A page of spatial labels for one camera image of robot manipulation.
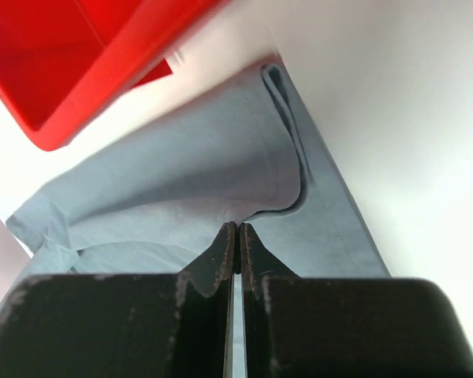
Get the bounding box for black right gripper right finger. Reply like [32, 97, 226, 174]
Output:
[239, 224, 473, 377]

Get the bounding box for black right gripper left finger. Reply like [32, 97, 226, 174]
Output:
[0, 223, 237, 377]

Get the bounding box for grey polo shirt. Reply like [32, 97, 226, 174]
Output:
[0, 64, 388, 314]

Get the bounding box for red plastic bin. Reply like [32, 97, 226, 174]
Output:
[0, 0, 222, 151]

